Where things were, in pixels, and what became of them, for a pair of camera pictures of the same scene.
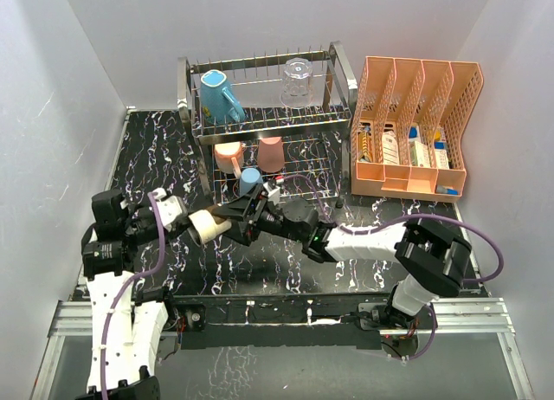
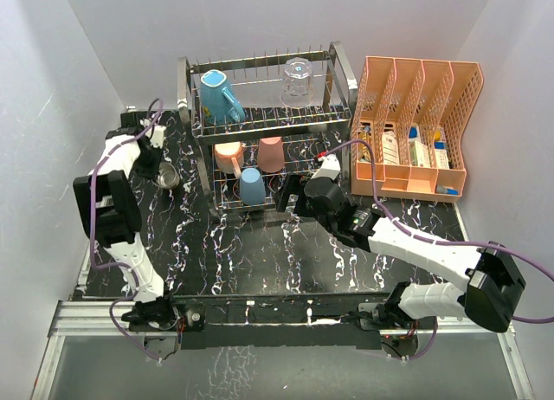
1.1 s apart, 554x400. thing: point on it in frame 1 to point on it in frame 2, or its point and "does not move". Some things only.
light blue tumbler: (250, 177) does not move
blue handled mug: (217, 107) does not move
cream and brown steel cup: (208, 225) to (168, 176)
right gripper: (243, 232) to (293, 185)
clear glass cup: (297, 91) does not move
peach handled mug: (229, 157) does not move
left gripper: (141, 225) to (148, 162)
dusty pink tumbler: (271, 155) does not move
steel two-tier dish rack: (270, 119) does not move
